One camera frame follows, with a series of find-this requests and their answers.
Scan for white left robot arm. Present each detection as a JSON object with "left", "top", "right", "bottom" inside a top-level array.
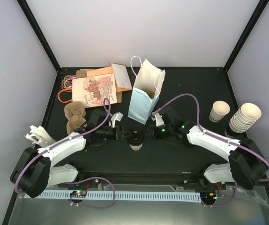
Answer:
[{"left": 10, "top": 110, "right": 124, "bottom": 198}]

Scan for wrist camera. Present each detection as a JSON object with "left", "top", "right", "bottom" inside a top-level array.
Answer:
[
  {"left": 151, "top": 112, "right": 164, "bottom": 127},
  {"left": 110, "top": 112, "right": 123, "bottom": 128}
]

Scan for illustrated greeting card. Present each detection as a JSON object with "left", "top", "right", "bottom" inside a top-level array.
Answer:
[{"left": 72, "top": 73, "right": 118, "bottom": 108}]

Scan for light blue cable duct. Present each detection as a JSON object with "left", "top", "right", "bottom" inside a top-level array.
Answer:
[{"left": 36, "top": 190, "right": 201, "bottom": 203}]

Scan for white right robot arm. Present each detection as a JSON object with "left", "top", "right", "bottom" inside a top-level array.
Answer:
[{"left": 145, "top": 106, "right": 268, "bottom": 190}]

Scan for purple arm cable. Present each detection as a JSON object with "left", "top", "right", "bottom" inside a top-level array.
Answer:
[
  {"left": 14, "top": 97, "right": 123, "bottom": 209},
  {"left": 151, "top": 93, "right": 269, "bottom": 209}
]

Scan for brown pulp cup carrier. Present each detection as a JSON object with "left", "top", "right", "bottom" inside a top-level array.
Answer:
[{"left": 64, "top": 101, "right": 86, "bottom": 135}]

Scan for single white paper cup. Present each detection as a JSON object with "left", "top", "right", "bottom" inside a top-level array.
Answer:
[
  {"left": 129, "top": 141, "right": 143, "bottom": 151},
  {"left": 209, "top": 100, "right": 230, "bottom": 122}
]

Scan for black lid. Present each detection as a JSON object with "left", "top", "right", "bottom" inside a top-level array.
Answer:
[{"left": 127, "top": 130, "right": 144, "bottom": 145}]

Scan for stack of white paper cups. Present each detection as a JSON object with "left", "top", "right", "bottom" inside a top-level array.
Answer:
[{"left": 224, "top": 103, "right": 262, "bottom": 138}]

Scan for white plastic cutlery pile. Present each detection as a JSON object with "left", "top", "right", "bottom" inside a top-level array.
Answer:
[{"left": 24, "top": 125, "right": 56, "bottom": 147}]

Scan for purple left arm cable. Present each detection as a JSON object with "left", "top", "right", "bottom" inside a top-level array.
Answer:
[{"left": 14, "top": 97, "right": 123, "bottom": 209}]

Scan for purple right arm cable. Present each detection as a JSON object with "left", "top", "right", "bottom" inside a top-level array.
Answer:
[{"left": 151, "top": 93, "right": 269, "bottom": 209}]

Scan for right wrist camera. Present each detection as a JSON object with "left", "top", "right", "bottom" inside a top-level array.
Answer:
[{"left": 151, "top": 112, "right": 164, "bottom": 127}]

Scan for rubber bands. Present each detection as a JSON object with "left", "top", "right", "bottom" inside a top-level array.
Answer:
[{"left": 57, "top": 75, "right": 76, "bottom": 104}]

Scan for brown cardboard sleeve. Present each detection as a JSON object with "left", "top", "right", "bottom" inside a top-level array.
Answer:
[{"left": 75, "top": 69, "right": 90, "bottom": 79}]

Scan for light blue paper bag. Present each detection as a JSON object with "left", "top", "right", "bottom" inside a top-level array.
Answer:
[{"left": 128, "top": 59, "right": 165, "bottom": 125}]

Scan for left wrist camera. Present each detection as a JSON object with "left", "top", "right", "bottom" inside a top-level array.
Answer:
[{"left": 110, "top": 112, "right": 123, "bottom": 128}]

